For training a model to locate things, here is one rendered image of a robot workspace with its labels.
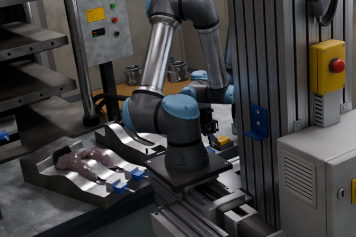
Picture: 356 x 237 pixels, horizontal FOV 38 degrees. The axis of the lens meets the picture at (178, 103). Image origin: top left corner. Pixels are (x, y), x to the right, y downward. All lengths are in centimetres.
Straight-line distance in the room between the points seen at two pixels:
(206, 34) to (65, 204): 87
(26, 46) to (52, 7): 284
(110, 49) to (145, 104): 132
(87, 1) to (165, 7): 112
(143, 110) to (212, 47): 38
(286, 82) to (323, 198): 31
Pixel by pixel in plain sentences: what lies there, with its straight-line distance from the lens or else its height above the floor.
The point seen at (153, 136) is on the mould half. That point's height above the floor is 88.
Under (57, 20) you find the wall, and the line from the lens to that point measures 559.
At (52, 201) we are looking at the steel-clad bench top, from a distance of 219.
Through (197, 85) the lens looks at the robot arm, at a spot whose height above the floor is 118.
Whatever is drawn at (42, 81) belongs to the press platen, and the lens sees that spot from 297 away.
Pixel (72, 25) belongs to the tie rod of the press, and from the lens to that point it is 275.
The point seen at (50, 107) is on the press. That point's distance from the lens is 332.
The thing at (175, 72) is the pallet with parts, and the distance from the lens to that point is 549.
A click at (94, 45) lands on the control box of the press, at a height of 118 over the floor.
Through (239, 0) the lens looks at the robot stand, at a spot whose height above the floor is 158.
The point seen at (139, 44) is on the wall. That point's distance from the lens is 597.
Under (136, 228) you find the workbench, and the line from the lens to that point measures 230.
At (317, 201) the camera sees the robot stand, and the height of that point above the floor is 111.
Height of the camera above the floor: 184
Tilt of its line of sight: 20 degrees down
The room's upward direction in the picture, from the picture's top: 7 degrees counter-clockwise
